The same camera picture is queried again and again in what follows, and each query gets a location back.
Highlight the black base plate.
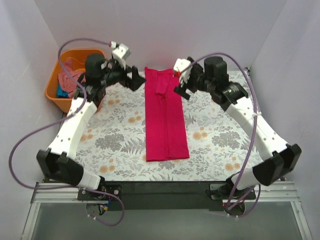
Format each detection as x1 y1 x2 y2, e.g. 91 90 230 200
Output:
77 180 257 212

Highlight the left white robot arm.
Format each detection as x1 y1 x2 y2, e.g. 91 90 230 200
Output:
36 53 146 200

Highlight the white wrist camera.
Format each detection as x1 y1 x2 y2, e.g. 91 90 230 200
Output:
173 58 192 87
109 41 131 69

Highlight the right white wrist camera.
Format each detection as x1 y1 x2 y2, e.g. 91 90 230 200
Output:
173 58 192 87

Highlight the teal garment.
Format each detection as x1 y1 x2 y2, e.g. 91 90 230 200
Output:
56 84 69 99

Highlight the magenta t shirt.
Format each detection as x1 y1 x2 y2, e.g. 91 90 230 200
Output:
144 67 190 162

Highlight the floral table mat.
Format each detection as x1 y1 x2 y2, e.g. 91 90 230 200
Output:
75 84 262 181

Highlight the orange plastic basket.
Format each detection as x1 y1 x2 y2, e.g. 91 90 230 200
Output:
44 48 105 113

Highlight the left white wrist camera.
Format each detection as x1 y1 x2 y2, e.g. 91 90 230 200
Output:
109 41 131 69

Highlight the aluminium frame rail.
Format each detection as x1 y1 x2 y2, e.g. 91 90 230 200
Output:
21 181 312 240

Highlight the salmon pink t shirt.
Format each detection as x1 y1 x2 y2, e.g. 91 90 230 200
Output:
57 57 84 99

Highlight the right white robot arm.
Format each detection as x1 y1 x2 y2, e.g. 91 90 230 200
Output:
173 56 302 199

